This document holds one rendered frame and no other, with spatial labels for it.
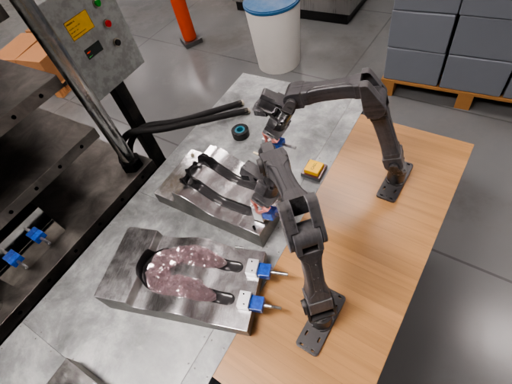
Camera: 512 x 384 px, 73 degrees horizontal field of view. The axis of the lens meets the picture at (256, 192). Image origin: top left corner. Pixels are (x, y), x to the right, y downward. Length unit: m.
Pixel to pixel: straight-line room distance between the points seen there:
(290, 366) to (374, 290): 0.34
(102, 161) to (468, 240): 2.00
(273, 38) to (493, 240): 2.17
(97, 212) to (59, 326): 0.48
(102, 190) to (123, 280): 0.59
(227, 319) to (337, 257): 0.41
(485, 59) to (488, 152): 0.60
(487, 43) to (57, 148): 2.48
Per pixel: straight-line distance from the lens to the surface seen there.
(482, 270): 2.23
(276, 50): 3.22
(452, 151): 1.55
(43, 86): 1.44
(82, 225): 1.62
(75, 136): 1.59
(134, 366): 1.23
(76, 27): 1.57
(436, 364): 1.98
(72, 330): 1.38
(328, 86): 1.10
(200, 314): 1.12
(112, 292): 1.22
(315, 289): 0.93
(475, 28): 2.70
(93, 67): 1.61
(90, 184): 1.75
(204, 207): 1.26
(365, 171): 1.42
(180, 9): 3.97
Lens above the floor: 1.88
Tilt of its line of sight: 52 degrees down
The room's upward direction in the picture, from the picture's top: 15 degrees counter-clockwise
